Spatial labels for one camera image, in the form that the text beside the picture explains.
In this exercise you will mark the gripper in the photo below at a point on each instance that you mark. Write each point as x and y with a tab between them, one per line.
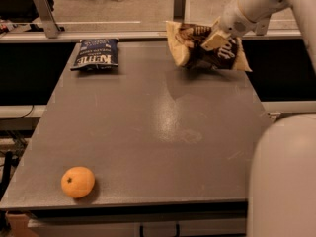
231	21

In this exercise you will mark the brown sea salt chip bag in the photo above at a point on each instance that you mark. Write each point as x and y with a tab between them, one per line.
184	42

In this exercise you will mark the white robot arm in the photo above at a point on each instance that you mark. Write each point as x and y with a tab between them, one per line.
282	187

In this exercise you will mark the blue Kettle chip bag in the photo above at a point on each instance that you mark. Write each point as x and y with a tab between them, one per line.
96	54

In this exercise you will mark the orange fruit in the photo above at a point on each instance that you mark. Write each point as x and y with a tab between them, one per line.
78	182

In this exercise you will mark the right metal bracket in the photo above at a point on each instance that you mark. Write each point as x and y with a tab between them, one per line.
262	27

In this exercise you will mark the metal bracket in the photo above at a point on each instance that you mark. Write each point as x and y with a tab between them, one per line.
49	25
179	10
262	27

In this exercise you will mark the middle metal bracket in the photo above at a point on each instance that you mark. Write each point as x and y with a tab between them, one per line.
179	10

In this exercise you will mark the metal rail behind table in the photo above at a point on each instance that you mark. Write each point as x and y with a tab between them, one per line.
28	37

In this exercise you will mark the left metal bracket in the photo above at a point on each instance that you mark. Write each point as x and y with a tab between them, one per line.
49	25

